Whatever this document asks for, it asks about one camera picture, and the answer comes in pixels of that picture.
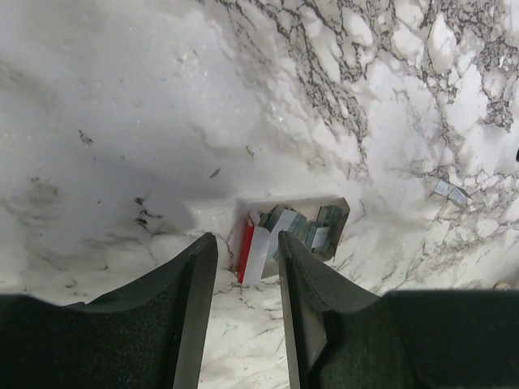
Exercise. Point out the staple strip near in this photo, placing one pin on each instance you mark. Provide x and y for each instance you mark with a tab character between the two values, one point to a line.
452	193

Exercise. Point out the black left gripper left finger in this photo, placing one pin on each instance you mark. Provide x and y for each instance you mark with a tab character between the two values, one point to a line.
149	333

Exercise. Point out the staple box tray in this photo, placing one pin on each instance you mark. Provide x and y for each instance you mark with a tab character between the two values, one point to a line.
317	223

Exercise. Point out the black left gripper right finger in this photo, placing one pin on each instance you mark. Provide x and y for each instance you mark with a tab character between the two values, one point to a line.
339	335

